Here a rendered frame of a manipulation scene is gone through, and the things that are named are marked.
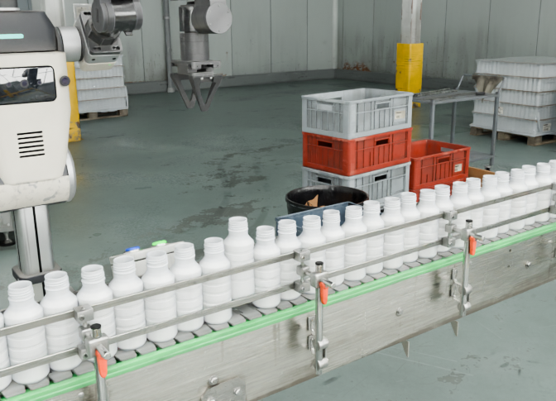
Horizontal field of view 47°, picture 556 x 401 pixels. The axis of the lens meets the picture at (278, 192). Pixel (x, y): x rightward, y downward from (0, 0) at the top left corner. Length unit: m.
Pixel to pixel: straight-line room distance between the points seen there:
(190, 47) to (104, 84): 9.56
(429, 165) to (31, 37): 3.21
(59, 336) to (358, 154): 2.88
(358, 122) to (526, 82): 4.96
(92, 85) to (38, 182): 9.11
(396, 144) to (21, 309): 3.23
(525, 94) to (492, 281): 6.81
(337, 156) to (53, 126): 2.40
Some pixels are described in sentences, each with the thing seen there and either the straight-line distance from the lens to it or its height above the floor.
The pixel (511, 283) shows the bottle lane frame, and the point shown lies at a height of 0.86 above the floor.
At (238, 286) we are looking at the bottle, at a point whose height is 1.06.
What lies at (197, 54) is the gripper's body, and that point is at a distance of 1.30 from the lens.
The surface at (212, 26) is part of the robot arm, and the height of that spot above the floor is 1.56.
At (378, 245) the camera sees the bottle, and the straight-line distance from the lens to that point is 1.48.
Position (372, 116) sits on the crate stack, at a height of 1.00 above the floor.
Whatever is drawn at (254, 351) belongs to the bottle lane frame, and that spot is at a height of 0.93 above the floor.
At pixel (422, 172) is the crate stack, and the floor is 0.56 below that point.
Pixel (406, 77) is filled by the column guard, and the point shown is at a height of 0.53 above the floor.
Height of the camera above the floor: 1.58
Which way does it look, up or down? 15 degrees down
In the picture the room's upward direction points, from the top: 1 degrees counter-clockwise
